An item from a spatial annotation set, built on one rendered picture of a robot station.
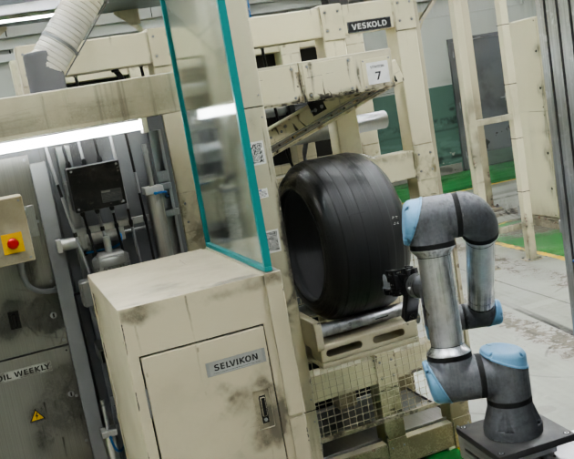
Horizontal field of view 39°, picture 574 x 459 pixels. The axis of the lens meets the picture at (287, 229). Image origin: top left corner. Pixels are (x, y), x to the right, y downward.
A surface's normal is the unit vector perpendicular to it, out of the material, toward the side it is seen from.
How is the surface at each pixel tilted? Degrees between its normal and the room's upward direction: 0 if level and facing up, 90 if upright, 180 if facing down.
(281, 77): 90
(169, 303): 90
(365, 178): 43
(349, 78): 90
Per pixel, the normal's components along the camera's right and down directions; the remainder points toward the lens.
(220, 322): 0.35, 0.10
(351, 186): 0.14, -0.60
